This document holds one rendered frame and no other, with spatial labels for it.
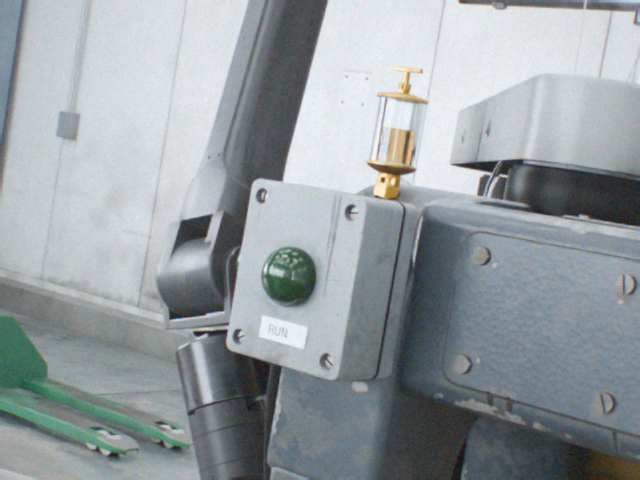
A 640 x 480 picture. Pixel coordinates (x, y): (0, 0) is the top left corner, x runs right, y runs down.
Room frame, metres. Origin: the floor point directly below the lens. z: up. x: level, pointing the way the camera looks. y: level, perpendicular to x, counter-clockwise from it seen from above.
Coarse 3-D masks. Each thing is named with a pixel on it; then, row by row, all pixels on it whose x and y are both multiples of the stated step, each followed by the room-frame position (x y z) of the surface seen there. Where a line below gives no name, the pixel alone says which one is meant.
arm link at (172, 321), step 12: (228, 252) 0.89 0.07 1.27; (228, 264) 0.88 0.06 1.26; (228, 276) 0.88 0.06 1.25; (228, 288) 0.88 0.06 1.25; (228, 300) 0.88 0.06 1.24; (168, 312) 0.93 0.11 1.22; (228, 312) 0.88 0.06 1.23; (168, 324) 0.93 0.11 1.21; (180, 324) 0.92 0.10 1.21; (192, 324) 0.91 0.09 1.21; (204, 324) 0.90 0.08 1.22; (216, 324) 0.89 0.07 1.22; (228, 324) 0.91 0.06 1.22; (264, 396) 0.93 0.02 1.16
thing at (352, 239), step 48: (288, 192) 0.62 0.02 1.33; (336, 192) 0.60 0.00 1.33; (288, 240) 0.61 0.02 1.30; (336, 240) 0.59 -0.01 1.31; (384, 240) 0.60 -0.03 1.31; (240, 288) 0.63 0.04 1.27; (336, 288) 0.59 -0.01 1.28; (384, 288) 0.61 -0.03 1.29; (240, 336) 0.63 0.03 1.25; (336, 336) 0.59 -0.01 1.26
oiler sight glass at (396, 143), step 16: (384, 112) 0.67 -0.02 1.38; (400, 112) 0.67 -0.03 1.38; (416, 112) 0.67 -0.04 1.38; (384, 128) 0.67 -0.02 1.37; (400, 128) 0.67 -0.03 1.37; (416, 128) 0.68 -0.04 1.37; (384, 144) 0.67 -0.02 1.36; (400, 144) 0.67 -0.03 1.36; (416, 144) 0.68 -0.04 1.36; (384, 160) 0.67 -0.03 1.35; (400, 160) 0.67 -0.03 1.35
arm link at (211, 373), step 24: (192, 336) 0.90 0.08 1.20; (216, 336) 0.89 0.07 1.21; (192, 360) 0.89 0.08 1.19; (216, 360) 0.88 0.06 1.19; (240, 360) 0.89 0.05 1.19; (192, 384) 0.89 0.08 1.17; (216, 384) 0.88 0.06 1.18; (240, 384) 0.88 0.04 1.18; (264, 384) 0.92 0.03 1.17; (192, 408) 0.88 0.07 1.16
